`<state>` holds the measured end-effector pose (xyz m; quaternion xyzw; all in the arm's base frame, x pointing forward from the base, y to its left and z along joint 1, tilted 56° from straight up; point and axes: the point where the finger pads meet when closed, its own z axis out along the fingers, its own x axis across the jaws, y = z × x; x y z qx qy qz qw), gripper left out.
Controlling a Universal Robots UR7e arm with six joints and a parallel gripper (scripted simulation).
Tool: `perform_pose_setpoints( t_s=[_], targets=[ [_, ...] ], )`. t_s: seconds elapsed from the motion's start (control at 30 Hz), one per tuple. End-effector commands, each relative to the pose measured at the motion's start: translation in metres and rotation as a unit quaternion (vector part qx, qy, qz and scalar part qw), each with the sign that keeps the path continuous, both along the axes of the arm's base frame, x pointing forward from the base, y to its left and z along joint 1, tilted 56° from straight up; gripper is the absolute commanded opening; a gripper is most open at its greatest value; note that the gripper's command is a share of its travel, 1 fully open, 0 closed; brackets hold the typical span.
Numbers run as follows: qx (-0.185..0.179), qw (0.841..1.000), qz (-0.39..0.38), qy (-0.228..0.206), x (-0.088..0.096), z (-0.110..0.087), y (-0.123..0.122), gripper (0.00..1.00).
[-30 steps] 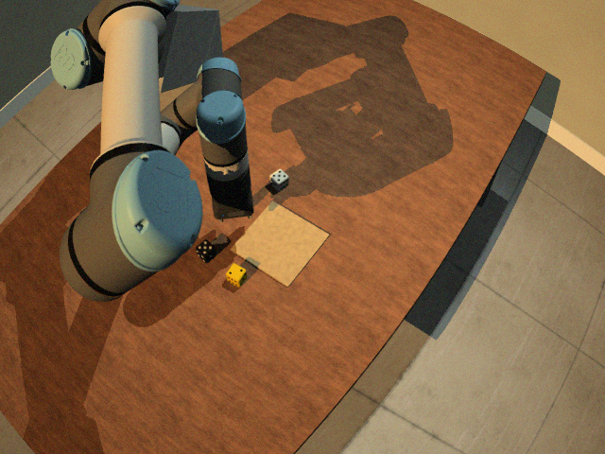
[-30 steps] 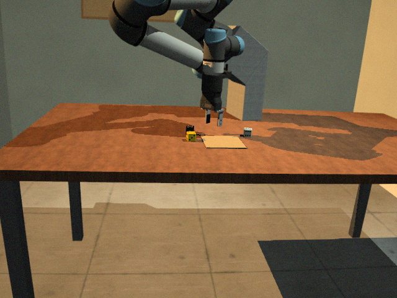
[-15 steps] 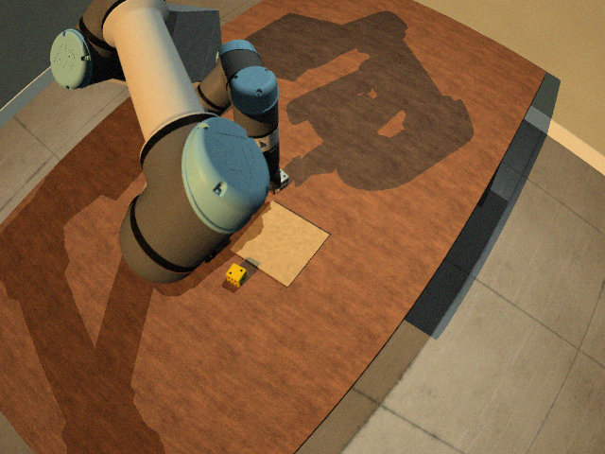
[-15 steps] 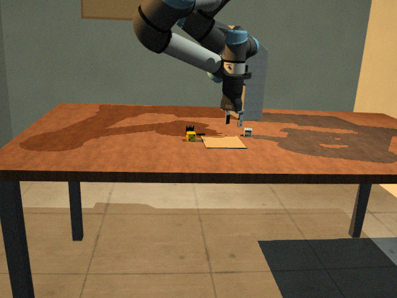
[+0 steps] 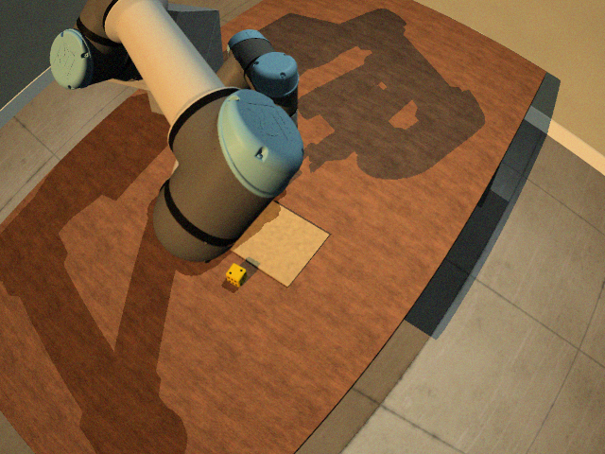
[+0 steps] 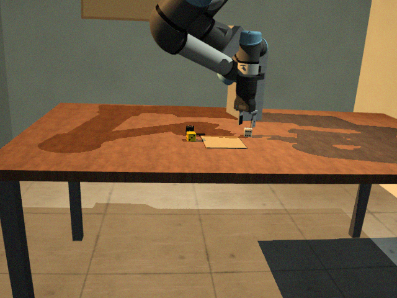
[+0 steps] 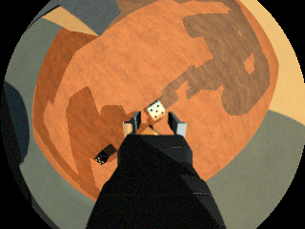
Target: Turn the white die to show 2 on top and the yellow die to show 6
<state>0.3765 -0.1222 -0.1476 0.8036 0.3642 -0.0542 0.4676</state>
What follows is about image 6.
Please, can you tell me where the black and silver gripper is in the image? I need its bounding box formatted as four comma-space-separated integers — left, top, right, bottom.
234, 63, 265, 128

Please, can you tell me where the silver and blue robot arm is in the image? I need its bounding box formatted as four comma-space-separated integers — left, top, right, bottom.
149, 0, 268, 85

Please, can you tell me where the white die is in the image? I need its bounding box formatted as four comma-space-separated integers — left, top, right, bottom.
244, 128, 252, 137

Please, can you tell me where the tan square mat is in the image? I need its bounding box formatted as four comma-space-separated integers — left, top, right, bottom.
201, 135, 246, 149

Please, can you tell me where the yellow die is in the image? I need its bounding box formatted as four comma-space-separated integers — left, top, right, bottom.
186, 132, 196, 142

